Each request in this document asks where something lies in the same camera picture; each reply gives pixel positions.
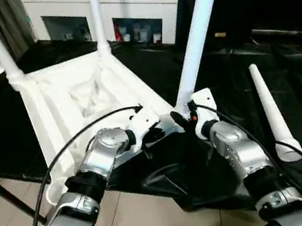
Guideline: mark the white plastic table top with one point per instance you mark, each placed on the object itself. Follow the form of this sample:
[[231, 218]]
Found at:
[[54, 104]]

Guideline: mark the black shiny mat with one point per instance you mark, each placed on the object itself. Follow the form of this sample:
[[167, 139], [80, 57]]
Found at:
[[231, 65]]

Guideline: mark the small pale label tag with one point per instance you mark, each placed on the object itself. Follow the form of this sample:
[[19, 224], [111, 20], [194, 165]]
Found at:
[[220, 35]]

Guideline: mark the small red packet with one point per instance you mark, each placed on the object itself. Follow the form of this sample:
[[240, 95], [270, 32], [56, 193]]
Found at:
[[118, 33]]

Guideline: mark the white glass-door cabinet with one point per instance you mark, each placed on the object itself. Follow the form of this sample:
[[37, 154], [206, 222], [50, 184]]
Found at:
[[68, 3]]

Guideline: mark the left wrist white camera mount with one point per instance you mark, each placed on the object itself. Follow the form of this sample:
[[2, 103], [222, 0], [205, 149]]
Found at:
[[140, 120]]

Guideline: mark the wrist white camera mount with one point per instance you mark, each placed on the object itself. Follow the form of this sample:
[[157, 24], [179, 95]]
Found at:
[[204, 102], [140, 120]]

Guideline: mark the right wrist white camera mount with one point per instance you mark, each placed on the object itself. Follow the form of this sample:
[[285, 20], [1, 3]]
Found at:
[[204, 102]]

